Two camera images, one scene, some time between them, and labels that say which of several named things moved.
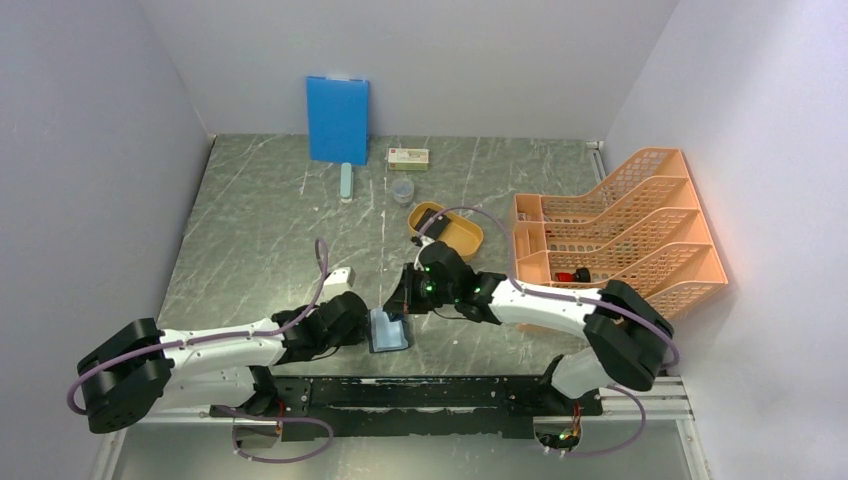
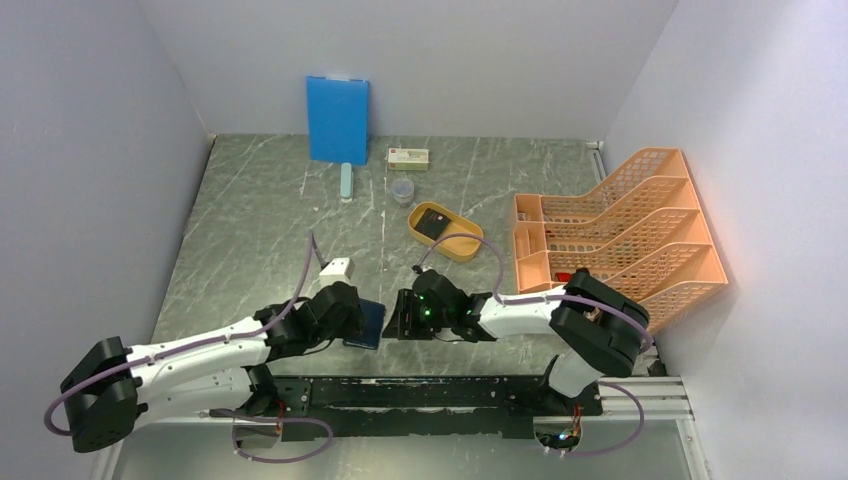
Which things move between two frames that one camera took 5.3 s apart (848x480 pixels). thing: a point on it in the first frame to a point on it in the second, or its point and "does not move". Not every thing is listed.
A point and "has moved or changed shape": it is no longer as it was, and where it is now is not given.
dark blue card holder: x=387 y=332 has moved or changed shape
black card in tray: x=436 y=229 does not move
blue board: x=338 y=113 does not move
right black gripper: x=403 y=300 to x=400 y=323
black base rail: x=399 y=406 does not move
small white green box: x=408 y=159 does not move
